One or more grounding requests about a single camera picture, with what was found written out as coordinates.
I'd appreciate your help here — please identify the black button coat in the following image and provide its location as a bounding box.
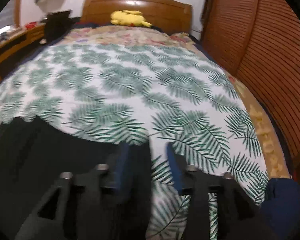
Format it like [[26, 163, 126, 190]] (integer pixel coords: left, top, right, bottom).
[[0, 118, 152, 239]]

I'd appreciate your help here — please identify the navy blue garment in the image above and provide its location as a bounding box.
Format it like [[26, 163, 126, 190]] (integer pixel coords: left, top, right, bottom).
[[260, 178, 300, 239]]

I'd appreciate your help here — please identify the palm leaf bed sheet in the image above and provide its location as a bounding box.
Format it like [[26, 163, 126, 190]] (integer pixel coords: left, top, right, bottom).
[[0, 44, 268, 239]]

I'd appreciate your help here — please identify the floral quilt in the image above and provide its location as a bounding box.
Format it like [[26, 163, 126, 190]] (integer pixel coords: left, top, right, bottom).
[[60, 25, 291, 178]]

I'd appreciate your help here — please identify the wooden desk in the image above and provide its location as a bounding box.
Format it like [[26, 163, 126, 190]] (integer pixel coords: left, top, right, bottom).
[[0, 23, 45, 81]]

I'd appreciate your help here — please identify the dark wooden chair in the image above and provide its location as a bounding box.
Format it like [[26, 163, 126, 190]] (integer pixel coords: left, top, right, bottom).
[[41, 10, 81, 45]]

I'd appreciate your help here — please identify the red bowl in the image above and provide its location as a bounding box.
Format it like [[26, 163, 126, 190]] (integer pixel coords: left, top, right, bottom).
[[25, 22, 38, 30]]

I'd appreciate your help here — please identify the yellow plush toy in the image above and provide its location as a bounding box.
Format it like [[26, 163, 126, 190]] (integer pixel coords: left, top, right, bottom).
[[110, 10, 153, 28]]

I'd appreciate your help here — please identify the wooden louvered wardrobe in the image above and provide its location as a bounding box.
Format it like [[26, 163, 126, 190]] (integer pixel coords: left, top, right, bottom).
[[202, 0, 300, 165]]

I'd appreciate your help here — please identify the wooden headboard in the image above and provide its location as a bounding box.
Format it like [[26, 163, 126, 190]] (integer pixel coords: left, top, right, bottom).
[[80, 0, 192, 35]]

